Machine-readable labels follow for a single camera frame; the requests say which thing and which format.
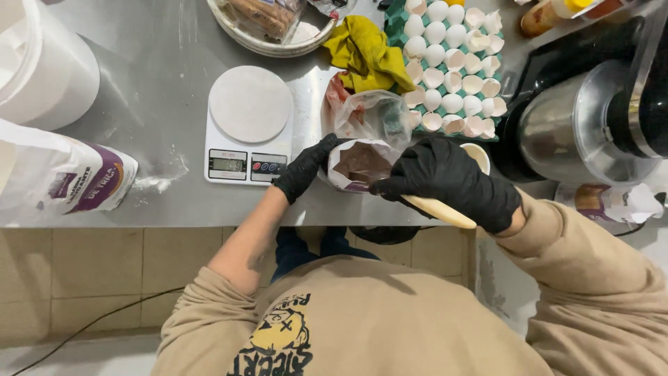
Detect black stand mixer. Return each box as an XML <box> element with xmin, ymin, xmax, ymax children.
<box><xmin>490</xmin><ymin>15</ymin><xmax>668</xmax><ymax>185</ymax></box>

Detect white and purple flour bag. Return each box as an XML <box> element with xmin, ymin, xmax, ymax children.
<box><xmin>0</xmin><ymin>118</ymin><xmax>140</xmax><ymax>216</ymax></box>

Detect crumpled white purple bag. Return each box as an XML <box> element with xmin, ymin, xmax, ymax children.
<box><xmin>554</xmin><ymin>182</ymin><xmax>665</xmax><ymax>225</ymax></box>

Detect white digital kitchen scale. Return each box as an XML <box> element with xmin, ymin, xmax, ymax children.
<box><xmin>204</xmin><ymin>65</ymin><xmax>294</xmax><ymax>187</ymax></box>

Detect spilled white flour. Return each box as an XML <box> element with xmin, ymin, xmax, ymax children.
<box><xmin>132</xmin><ymin>152</ymin><xmax>190</xmax><ymax>195</ymax></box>

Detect small clear packet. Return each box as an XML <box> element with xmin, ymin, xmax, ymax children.
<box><xmin>308</xmin><ymin>0</ymin><xmax>359</xmax><ymax>17</ymax></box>

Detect clear plastic bag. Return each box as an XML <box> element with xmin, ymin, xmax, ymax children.
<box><xmin>334</xmin><ymin>90</ymin><xmax>413</xmax><ymax>150</ymax></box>

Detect bottle with yellow cap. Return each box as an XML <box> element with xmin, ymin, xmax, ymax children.
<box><xmin>520</xmin><ymin>0</ymin><xmax>624</xmax><ymax>38</ymax></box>

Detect thin black floor cable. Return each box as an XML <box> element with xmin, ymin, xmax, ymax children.
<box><xmin>9</xmin><ymin>285</ymin><xmax>186</xmax><ymax>376</ymax></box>

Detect steel mixer bowl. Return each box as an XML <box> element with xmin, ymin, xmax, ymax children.
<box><xmin>517</xmin><ymin>59</ymin><xmax>662</xmax><ymax>187</ymax></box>

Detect white cocoa powder bag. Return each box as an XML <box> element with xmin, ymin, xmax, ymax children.
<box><xmin>326</xmin><ymin>138</ymin><xmax>404</xmax><ymax>194</ymax></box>

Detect group of empty eggshells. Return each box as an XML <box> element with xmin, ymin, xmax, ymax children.
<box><xmin>403</xmin><ymin>0</ymin><xmax>508</xmax><ymax>140</ymax></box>

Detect green egg tray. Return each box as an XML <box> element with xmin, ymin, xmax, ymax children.
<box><xmin>383</xmin><ymin>0</ymin><xmax>505</xmax><ymax>143</ymax></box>

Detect person's left hand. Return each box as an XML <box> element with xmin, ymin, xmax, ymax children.
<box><xmin>271</xmin><ymin>133</ymin><xmax>341</xmax><ymax>205</ymax></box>

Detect wooden spoon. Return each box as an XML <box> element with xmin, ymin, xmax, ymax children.
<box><xmin>401</xmin><ymin>195</ymin><xmax>478</xmax><ymax>230</ymax></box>

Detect white round bowl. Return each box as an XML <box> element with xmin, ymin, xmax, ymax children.
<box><xmin>206</xmin><ymin>0</ymin><xmax>338</xmax><ymax>58</ymax></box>

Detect beige printed sweatshirt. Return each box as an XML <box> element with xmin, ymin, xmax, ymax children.
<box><xmin>150</xmin><ymin>188</ymin><xmax>668</xmax><ymax>376</ymax></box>

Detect white cup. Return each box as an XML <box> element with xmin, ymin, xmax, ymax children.
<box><xmin>459</xmin><ymin>142</ymin><xmax>492</xmax><ymax>176</ymax></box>

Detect group of whole white eggs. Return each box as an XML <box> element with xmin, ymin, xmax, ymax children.
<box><xmin>403</xmin><ymin>0</ymin><xmax>483</xmax><ymax>117</ymax></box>

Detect red tinted plastic bag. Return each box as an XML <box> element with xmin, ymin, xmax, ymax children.
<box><xmin>325</xmin><ymin>72</ymin><xmax>357</xmax><ymax>123</ymax></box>

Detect yellow cloth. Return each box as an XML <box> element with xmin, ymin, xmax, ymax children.
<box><xmin>322</xmin><ymin>15</ymin><xmax>416</xmax><ymax>95</ymax></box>

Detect dark blue jeans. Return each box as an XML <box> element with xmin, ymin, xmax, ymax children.
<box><xmin>270</xmin><ymin>227</ymin><xmax>382</xmax><ymax>283</ymax></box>

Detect clear bag of biscuits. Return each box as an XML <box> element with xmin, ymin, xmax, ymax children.
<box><xmin>216</xmin><ymin>0</ymin><xmax>308</xmax><ymax>44</ymax></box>

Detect person's right hand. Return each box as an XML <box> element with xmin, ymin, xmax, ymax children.
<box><xmin>369</xmin><ymin>137</ymin><xmax>523</xmax><ymax>235</ymax></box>

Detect black bin under table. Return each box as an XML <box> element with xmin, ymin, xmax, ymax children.
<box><xmin>348</xmin><ymin>226</ymin><xmax>422</xmax><ymax>245</ymax></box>

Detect white plastic bucket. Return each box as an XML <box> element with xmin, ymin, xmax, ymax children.
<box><xmin>0</xmin><ymin>0</ymin><xmax>101</xmax><ymax>132</ymax></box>

